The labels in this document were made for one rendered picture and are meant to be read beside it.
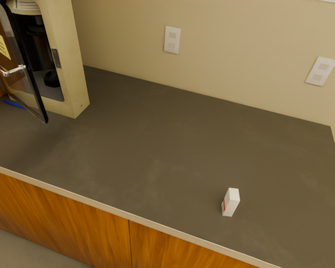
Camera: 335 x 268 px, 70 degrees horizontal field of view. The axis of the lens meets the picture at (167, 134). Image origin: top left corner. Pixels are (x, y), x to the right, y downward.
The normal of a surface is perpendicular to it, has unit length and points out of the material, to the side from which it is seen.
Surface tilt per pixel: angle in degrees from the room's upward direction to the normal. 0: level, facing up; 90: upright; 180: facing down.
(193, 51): 90
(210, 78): 90
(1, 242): 0
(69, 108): 90
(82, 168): 0
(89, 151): 0
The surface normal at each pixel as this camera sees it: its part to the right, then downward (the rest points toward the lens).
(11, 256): 0.07, -0.72
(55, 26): 0.95, 0.27
